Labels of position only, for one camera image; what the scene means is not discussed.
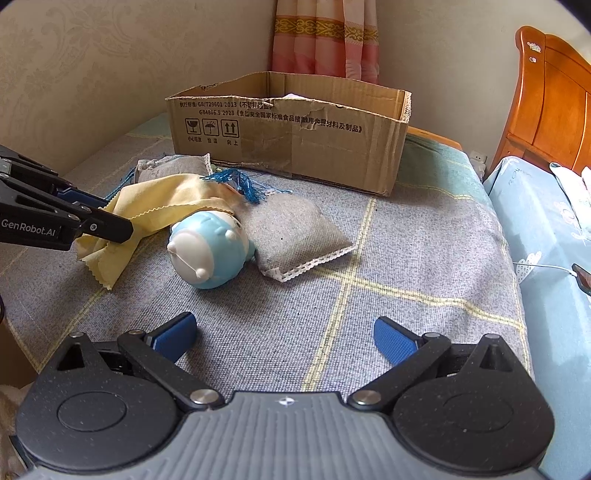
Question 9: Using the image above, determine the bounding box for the white floral pillow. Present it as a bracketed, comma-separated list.
[549, 161, 591, 206]

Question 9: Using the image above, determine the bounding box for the white cable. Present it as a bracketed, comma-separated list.
[512, 261, 576, 276]

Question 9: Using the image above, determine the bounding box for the wooden headboard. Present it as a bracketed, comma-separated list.
[496, 25, 591, 176]

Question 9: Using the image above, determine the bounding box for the large grey sachet bag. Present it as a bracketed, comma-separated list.
[233, 194, 355, 282]

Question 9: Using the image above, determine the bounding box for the yellow cloth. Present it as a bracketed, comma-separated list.
[75, 173, 236, 291]

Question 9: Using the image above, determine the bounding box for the light blue tasselled pouch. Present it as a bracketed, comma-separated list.
[110, 166, 283, 205]

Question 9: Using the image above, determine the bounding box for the brown cardboard box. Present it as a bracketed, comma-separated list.
[165, 71, 413, 197]

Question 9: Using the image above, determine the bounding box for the light blue quilt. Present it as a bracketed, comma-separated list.
[482, 156, 591, 480]

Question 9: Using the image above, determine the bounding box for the dark phone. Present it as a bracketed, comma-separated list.
[571, 263, 591, 295]

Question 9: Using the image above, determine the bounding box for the small grey sachet bag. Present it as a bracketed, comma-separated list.
[135, 154, 213, 185]

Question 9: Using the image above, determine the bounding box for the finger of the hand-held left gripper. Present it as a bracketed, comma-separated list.
[0, 175, 136, 244]
[0, 145, 112, 209]

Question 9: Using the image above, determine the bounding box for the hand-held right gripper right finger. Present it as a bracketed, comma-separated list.
[348, 317, 529, 414]

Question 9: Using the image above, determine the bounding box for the blue pig toy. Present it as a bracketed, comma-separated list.
[166, 208, 257, 290]

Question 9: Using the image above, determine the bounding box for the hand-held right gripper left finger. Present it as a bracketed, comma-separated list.
[44, 312, 227, 413]

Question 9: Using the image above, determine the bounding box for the pink curtain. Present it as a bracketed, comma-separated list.
[271, 0, 379, 85]

